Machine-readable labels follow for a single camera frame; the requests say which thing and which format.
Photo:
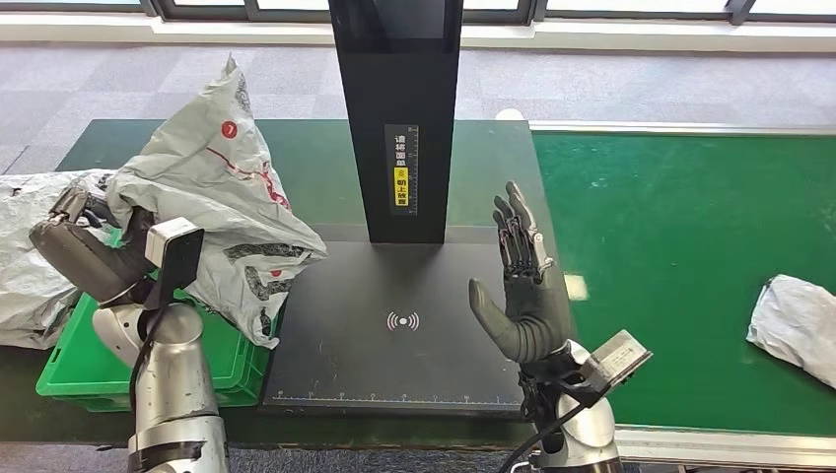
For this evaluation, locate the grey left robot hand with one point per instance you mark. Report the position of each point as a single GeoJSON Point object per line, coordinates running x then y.
{"type": "Point", "coordinates": [91, 261]}

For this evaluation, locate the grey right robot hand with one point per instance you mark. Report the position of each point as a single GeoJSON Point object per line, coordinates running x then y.
{"type": "Point", "coordinates": [535, 320]}

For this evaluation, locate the grey parcel bag red print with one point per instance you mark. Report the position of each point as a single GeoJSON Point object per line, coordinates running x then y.
{"type": "Point", "coordinates": [209, 196]}

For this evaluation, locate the plain grey parcel bag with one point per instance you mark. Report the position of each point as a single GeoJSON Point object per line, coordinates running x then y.
{"type": "Point", "coordinates": [797, 326]}

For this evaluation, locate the crumpled grey parcel bag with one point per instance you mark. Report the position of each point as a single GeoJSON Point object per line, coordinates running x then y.
{"type": "Point", "coordinates": [26, 261]}

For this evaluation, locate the green conveyor belt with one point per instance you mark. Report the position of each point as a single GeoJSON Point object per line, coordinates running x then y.
{"type": "Point", "coordinates": [653, 228]}

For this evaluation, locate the white conveyor roller cap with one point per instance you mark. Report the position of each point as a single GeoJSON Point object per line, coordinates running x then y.
{"type": "Point", "coordinates": [509, 115]}

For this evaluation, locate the black inbound scanning machine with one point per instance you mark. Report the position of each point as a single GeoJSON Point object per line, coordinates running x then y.
{"type": "Point", "coordinates": [398, 98]}

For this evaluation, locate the green plastic crate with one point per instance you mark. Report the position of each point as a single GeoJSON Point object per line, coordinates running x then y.
{"type": "Point", "coordinates": [72, 372]}

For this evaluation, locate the black yellow ruler label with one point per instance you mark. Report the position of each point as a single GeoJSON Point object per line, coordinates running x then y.
{"type": "Point", "coordinates": [401, 170]}

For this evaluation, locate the white window sill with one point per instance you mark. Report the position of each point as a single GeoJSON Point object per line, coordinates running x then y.
{"type": "Point", "coordinates": [130, 29]}

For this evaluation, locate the dark green table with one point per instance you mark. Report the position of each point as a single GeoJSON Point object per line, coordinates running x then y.
{"type": "Point", "coordinates": [313, 163]}

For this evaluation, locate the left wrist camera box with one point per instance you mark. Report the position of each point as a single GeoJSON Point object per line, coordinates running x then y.
{"type": "Point", "coordinates": [176, 254]}

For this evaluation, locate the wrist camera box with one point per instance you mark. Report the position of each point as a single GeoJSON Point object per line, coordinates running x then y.
{"type": "Point", "coordinates": [176, 254]}
{"type": "Point", "coordinates": [617, 359]}

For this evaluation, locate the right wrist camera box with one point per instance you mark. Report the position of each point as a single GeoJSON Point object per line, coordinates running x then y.
{"type": "Point", "coordinates": [617, 359]}

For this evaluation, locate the aluminium conveyor frame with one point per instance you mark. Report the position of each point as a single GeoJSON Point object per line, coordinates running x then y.
{"type": "Point", "coordinates": [718, 447]}

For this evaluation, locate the dark window frame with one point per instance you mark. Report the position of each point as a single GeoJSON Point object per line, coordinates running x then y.
{"type": "Point", "coordinates": [209, 12]}

